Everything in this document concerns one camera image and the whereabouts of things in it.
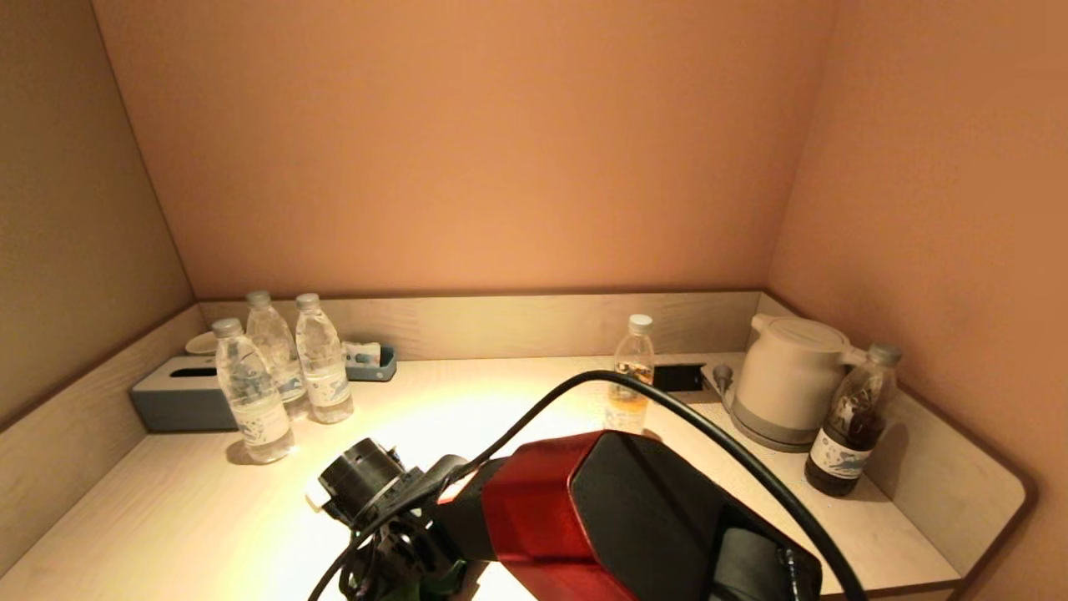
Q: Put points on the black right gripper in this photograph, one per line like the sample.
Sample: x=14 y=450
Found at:
x=409 y=568

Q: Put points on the dark tea plastic bottle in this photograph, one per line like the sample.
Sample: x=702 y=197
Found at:
x=847 y=434

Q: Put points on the orange drink plastic bottle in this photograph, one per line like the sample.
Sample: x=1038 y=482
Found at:
x=634 y=355

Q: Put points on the small white dish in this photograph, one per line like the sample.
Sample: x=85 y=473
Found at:
x=200 y=343

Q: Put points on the small blue tray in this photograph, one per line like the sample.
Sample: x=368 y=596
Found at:
x=380 y=371

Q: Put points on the grey tissue box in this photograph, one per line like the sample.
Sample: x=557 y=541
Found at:
x=179 y=405

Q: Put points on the wooden desk rim board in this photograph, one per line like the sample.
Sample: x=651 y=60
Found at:
x=501 y=327

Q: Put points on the white sachet packet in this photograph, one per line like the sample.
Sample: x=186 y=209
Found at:
x=359 y=351

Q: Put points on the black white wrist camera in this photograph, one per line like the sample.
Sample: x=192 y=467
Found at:
x=359 y=480

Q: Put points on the black recessed power socket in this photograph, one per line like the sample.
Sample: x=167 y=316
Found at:
x=676 y=377

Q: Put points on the white electric kettle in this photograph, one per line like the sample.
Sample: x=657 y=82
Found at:
x=784 y=367

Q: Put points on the clear plastic water bottle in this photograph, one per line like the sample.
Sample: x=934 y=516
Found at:
x=269 y=334
x=323 y=367
x=253 y=401

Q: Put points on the grey kettle power plug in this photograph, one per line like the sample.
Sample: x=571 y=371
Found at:
x=721 y=376

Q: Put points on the red black right robot arm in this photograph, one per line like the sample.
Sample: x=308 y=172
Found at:
x=634 y=526

